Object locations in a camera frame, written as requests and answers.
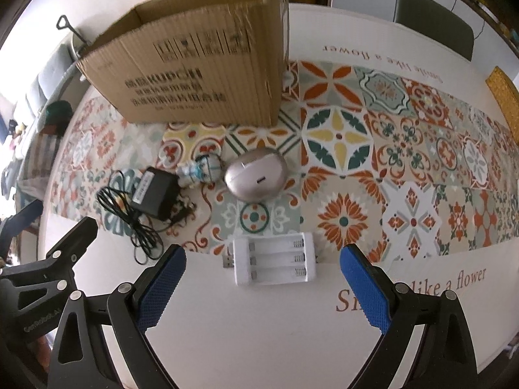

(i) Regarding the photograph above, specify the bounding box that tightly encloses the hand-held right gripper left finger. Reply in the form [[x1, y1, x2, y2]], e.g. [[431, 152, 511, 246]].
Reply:
[[48, 244, 187, 389]]

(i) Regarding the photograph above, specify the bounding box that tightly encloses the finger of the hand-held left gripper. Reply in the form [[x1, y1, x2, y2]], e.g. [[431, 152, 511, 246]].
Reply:
[[0, 200, 44, 259], [0, 216, 99, 293]]

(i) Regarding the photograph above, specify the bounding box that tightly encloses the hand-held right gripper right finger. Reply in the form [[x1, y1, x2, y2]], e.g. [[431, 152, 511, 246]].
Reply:
[[340, 244, 479, 389]]

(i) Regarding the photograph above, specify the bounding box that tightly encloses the white battery charger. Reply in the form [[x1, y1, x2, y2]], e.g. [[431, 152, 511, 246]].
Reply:
[[222, 230, 319, 287]]

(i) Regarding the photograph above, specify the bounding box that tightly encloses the brown cardboard box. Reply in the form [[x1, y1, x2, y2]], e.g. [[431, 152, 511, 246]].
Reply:
[[75, 0, 291, 127]]

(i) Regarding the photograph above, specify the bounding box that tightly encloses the chair with striped cloth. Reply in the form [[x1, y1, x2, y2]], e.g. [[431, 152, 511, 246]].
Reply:
[[18, 127, 63, 195]]

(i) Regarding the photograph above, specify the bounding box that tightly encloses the green cap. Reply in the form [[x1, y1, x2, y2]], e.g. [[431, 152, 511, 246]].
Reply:
[[42, 100, 74, 135]]

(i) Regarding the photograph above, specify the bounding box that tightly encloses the small white figurine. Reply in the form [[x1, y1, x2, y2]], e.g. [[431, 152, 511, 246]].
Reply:
[[176, 154, 224, 189]]

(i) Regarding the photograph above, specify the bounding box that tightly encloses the grey sofa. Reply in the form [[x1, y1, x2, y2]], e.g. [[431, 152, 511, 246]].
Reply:
[[11, 42, 79, 130]]

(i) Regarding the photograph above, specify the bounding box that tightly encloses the silver oval case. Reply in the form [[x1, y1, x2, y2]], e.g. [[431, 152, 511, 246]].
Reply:
[[224, 148, 290, 202]]

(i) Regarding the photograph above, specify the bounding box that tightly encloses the woven rectangular basket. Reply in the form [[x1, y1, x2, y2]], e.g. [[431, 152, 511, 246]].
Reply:
[[485, 65, 519, 131]]

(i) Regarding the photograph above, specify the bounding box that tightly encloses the dark grey dining chair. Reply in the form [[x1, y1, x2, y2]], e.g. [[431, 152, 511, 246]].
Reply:
[[392, 0, 475, 62]]

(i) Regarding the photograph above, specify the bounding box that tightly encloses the black power adapter with cable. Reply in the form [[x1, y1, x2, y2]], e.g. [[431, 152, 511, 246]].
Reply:
[[96, 166, 200, 265]]

